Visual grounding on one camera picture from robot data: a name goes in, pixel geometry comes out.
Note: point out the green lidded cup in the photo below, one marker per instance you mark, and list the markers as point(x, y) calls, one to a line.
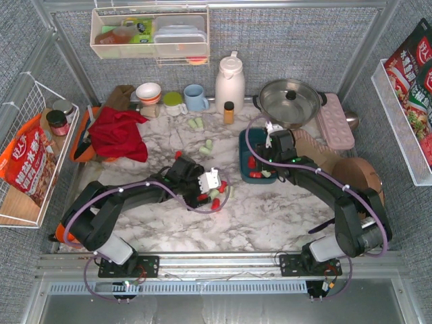
point(174, 104)

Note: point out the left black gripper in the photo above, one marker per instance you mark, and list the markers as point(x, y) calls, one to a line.
point(194, 192)

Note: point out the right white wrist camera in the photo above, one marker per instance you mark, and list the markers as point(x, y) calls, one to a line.
point(271, 128)

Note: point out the silver lidded jar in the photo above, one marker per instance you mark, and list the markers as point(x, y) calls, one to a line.
point(63, 105)

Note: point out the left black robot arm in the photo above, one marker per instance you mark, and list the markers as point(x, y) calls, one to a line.
point(92, 216)

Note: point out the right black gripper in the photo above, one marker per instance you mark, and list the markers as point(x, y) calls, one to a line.
point(264, 156)

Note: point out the dark lidded jar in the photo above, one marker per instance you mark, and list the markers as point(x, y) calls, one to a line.
point(57, 122)

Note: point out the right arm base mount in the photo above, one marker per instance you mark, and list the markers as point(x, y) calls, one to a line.
point(299, 265)

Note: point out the teal storage basket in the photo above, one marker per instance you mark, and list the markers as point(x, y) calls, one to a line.
point(251, 176)

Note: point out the red cloth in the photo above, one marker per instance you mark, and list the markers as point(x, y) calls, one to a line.
point(115, 134)

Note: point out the orange cup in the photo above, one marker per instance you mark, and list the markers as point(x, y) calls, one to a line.
point(59, 235)

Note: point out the striped pink cloth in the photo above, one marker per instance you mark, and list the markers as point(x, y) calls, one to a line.
point(300, 134)

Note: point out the red seasoning bag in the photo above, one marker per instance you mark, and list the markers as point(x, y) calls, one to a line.
point(409, 72)
point(26, 163)

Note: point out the white thermos jug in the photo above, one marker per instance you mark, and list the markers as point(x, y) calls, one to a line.
point(230, 83)

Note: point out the clear plastic food container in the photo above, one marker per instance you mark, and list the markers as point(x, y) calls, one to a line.
point(180, 36)

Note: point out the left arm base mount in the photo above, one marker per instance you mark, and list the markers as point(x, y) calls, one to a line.
point(142, 267)

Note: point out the white orange striped bowl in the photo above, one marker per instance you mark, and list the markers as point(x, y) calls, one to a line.
point(149, 93)

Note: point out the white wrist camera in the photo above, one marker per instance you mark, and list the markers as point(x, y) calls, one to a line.
point(209, 180)
point(271, 128)

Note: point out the stainless steel pot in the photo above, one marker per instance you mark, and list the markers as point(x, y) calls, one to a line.
point(289, 103)

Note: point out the round wooden board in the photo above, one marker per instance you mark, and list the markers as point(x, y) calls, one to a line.
point(358, 173)

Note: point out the orange spice bottle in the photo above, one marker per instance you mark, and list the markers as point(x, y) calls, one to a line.
point(228, 112)

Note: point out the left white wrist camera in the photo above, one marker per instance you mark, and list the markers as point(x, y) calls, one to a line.
point(209, 180)

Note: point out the glass pepper grinder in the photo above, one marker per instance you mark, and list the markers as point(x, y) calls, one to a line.
point(151, 111)

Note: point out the red seasoning bag right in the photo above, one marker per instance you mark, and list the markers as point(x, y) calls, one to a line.
point(409, 72)

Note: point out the white wire basket right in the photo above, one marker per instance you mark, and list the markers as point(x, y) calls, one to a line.
point(415, 160)

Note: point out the orange tray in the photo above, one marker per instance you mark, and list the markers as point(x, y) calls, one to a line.
point(82, 150)

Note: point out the brown cloth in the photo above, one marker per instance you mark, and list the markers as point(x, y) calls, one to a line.
point(119, 99)

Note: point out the red seasoning bag left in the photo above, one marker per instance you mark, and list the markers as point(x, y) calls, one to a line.
point(26, 163)

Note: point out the blue mug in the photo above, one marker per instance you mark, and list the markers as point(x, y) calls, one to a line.
point(195, 100)

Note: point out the white wire basket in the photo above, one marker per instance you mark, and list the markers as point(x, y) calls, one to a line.
point(18, 209)
point(415, 160)

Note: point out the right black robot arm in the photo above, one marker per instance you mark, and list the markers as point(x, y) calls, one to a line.
point(361, 225)

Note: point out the cream wall basket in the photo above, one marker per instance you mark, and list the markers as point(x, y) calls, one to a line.
point(110, 40)

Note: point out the white wire basket left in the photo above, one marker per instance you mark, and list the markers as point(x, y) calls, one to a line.
point(18, 209)

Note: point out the pink egg tray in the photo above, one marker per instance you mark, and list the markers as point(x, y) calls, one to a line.
point(333, 124)

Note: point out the brown cardboard sheet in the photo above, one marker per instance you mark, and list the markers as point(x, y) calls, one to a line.
point(326, 159)

